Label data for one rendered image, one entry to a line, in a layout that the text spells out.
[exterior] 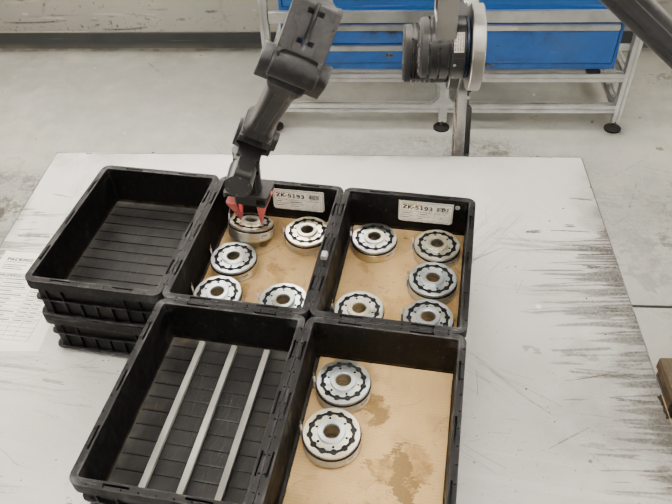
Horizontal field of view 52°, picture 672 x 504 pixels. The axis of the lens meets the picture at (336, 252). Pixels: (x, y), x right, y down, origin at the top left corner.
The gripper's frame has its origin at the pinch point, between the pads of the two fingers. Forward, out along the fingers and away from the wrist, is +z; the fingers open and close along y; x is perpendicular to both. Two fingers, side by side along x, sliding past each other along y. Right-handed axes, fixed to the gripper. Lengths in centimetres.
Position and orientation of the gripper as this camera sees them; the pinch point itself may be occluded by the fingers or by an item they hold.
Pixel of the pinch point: (251, 216)
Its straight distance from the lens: 160.2
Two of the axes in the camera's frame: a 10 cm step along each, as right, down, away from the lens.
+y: 9.8, 1.6, -1.3
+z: -0.2, 7.0, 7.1
